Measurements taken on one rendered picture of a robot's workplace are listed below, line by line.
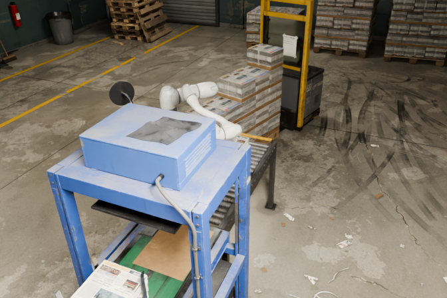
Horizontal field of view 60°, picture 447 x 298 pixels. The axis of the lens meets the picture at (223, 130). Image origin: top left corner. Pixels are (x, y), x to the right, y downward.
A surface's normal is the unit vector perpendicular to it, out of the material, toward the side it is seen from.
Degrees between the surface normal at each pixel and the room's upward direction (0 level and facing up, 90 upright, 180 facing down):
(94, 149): 90
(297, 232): 0
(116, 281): 1
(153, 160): 90
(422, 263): 0
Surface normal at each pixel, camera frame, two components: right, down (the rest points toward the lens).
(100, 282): 0.00, -0.88
